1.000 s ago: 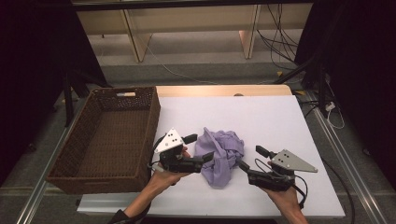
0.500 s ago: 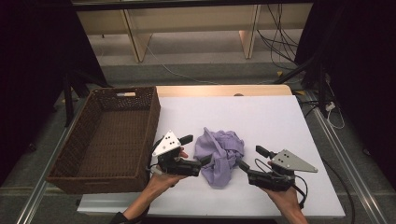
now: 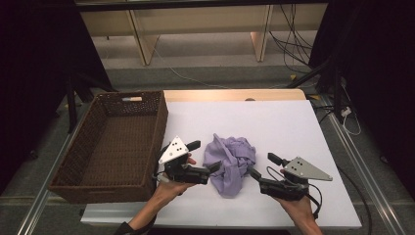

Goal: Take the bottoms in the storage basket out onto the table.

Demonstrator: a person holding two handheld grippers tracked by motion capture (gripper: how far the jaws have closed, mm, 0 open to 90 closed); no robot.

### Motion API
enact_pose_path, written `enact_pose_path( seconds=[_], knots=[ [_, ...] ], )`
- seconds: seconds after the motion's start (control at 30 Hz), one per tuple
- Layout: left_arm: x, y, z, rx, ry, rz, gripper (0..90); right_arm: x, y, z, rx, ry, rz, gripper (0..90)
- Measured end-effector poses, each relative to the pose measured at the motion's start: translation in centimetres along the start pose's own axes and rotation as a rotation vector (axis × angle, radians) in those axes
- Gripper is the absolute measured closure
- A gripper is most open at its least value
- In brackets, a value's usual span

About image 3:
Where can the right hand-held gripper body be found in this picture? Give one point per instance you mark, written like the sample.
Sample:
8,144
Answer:
305,170

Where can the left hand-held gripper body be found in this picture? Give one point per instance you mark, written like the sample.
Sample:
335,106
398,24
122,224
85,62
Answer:
174,150

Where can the purple cloth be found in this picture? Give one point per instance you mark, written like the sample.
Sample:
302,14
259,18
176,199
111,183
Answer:
228,163

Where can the brown wicker basket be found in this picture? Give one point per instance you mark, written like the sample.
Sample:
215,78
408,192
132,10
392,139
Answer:
114,163

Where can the person's right hand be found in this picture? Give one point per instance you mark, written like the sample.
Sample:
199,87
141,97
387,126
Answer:
300,210

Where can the person's left hand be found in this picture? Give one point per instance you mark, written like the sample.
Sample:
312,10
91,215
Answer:
169,192

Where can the white table board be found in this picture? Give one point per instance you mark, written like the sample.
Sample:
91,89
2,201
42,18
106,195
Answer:
277,130

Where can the wooden table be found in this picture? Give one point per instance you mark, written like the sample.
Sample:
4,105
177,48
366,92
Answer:
228,94

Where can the black metal stand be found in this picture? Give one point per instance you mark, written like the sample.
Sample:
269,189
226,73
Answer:
71,104
337,94

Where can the black sleeve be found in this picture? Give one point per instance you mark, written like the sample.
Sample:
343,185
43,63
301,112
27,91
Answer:
124,229

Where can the light wooden desk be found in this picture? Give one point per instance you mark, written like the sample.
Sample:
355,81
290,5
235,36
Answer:
202,19

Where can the black curtain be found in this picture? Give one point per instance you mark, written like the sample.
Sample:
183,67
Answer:
32,65
381,65

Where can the aluminium rail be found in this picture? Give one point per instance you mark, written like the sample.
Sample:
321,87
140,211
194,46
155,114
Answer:
42,196
362,169

